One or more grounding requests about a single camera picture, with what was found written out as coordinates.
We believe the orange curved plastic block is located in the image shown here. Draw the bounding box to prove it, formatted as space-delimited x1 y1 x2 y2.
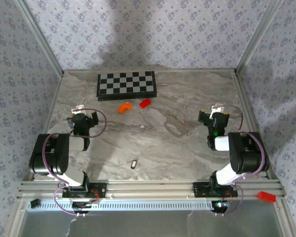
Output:
117 103 133 114

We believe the black and white chessboard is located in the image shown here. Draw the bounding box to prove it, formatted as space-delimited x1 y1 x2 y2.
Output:
96 71 158 102

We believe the small red plastic block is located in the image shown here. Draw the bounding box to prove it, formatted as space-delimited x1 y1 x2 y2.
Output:
139 98 152 109

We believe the small circuit board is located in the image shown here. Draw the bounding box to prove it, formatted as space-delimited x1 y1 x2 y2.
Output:
72 201 100 210
213 201 232 210

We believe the long red plastic block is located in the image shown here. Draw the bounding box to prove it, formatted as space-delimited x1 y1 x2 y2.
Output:
258 191 277 203

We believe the grey metal sheet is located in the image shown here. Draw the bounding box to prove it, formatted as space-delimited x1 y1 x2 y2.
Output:
19 209 291 237

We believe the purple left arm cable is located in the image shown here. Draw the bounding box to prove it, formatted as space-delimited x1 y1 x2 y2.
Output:
42 108 107 218

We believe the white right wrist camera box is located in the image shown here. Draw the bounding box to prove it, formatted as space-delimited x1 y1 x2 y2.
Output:
211 103 225 114

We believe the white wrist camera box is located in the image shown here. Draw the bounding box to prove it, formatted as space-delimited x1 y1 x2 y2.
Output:
211 103 225 114
71 105 86 115

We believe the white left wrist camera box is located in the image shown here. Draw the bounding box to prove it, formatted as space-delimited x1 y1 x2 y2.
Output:
71 105 86 115

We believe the thin aluminium side rail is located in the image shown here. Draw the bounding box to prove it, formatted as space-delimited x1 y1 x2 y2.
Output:
22 73 65 183

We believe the double aluminium side rail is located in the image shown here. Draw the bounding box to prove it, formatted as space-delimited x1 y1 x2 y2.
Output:
233 70 274 180

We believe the long aluminium edge rail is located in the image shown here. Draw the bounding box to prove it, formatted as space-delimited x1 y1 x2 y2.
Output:
63 68 237 74

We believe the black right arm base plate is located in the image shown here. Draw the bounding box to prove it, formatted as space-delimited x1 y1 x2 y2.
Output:
193 182 238 198

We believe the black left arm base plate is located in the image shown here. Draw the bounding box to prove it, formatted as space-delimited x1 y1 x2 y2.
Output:
62 182 107 198

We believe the aluminium frame post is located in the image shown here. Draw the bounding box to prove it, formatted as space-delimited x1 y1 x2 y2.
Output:
14 0 65 76
235 0 286 75

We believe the aluminium mounting rail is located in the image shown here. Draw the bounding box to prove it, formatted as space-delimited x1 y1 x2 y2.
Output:
17 180 286 199

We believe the slotted grey cable duct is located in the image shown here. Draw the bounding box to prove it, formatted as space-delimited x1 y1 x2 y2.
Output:
27 199 229 212

